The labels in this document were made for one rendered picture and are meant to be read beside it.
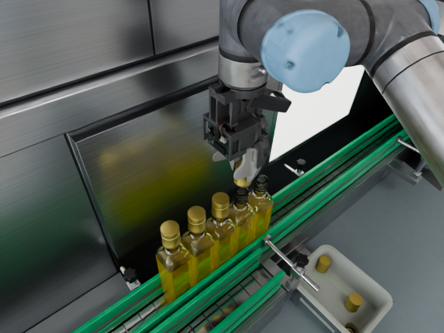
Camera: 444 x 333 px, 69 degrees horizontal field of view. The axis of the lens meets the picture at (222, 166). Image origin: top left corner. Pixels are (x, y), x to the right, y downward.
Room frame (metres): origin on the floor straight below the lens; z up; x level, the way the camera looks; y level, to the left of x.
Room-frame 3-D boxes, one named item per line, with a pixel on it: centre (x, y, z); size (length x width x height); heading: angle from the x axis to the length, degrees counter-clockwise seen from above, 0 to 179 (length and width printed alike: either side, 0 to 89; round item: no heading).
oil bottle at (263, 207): (0.49, -0.09, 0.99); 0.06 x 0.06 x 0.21; 42
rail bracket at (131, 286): (0.34, 0.20, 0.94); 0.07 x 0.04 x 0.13; 42
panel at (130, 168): (0.68, -0.10, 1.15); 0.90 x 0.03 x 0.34; 132
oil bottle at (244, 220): (0.45, -0.04, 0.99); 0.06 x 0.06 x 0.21; 41
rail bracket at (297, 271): (0.40, -0.17, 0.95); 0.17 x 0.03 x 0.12; 42
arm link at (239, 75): (0.44, -0.03, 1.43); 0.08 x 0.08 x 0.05
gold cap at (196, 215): (0.37, 0.04, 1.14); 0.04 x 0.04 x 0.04
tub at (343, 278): (0.40, -0.32, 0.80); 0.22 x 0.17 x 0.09; 42
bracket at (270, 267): (0.41, -0.16, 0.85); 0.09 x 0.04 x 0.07; 42
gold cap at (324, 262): (0.49, -0.31, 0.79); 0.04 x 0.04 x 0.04
